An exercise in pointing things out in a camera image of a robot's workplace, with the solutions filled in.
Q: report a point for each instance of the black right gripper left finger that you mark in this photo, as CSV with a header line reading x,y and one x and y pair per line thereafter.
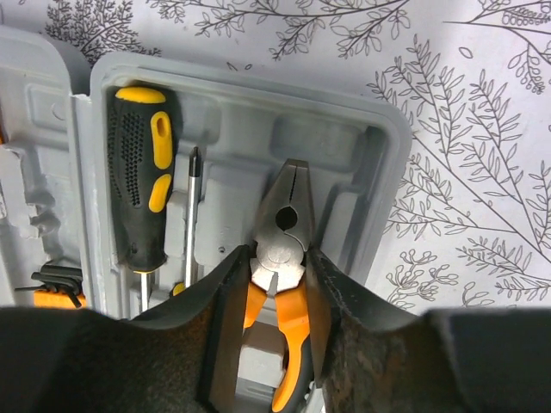
x,y
180,356

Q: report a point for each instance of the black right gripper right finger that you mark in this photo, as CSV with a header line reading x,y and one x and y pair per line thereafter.
x,y
371,356

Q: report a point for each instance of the black hex key holder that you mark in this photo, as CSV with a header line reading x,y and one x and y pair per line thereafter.
x,y
59,287

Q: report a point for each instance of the orange black pliers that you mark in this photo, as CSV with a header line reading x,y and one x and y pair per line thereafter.
x,y
283,233

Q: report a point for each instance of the large black yellow screwdriver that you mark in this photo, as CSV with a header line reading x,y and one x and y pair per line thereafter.
x,y
194,197

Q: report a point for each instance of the grey plastic tool case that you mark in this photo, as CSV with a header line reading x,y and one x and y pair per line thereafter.
x,y
57,192

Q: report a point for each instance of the small black yellow screwdriver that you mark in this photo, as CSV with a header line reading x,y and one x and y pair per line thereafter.
x,y
141,164

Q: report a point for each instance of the orange tape measure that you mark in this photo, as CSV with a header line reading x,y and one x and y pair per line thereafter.
x,y
2,206

